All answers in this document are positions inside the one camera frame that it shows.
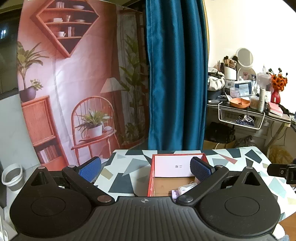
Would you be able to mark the patterned geometric tablecloth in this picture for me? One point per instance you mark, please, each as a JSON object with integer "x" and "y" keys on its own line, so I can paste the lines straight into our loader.
{"x": 126, "y": 172}

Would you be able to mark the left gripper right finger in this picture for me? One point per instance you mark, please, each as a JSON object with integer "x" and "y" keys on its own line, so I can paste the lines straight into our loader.
{"x": 210, "y": 178}

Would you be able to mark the pink printed backdrop tapestry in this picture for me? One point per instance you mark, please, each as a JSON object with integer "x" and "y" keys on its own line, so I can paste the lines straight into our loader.
{"x": 82, "y": 75}

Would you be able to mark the orange flowers in red vase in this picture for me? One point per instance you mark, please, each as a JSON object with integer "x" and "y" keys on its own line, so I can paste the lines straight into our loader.
{"x": 278, "y": 83}

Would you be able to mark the white plastic bucket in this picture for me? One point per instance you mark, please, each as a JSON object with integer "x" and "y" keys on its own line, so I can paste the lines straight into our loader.
{"x": 12, "y": 177}

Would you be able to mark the red strawberry cardboard box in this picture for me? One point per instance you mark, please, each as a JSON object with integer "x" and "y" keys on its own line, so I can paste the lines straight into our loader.
{"x": 170, "y": 171}

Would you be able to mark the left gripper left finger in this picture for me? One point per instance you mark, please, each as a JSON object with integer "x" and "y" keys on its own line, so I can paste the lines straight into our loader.
{"x": 81, "y": 179}

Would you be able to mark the pink notebook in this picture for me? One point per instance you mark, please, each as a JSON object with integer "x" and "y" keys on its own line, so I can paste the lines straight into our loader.
{"x": 274, "y": 109}

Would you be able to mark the orange bowl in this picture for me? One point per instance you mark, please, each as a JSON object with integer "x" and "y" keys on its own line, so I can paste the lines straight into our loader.
{"x": 239, "y": 103}

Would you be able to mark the white brush holder cup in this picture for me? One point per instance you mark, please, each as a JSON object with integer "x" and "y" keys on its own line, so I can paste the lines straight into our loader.
{"x": 230, "y": 73}

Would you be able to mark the round white mirror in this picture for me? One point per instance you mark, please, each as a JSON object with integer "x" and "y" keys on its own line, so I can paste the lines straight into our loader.
{"x": 245, "y": 57}

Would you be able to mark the purple rectangular case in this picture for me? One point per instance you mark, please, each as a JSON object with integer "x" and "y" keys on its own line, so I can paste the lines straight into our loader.
{"x": 174, "y": 194}

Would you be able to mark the blue curtain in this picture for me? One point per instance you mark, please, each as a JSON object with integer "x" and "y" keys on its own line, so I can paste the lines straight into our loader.
{"x": 177, "y": 47}

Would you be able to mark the white cosmetic bottle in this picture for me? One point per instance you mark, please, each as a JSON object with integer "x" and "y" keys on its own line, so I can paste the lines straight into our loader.
{"x": 261, "y": 102}

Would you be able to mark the clear plastic packet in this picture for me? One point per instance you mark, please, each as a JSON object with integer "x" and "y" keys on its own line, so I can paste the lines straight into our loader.
{"x": 185, "y": 188}

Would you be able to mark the cluttered vanity desk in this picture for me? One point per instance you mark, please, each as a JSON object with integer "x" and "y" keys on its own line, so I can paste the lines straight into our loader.
{"x": 267, "y": 128}

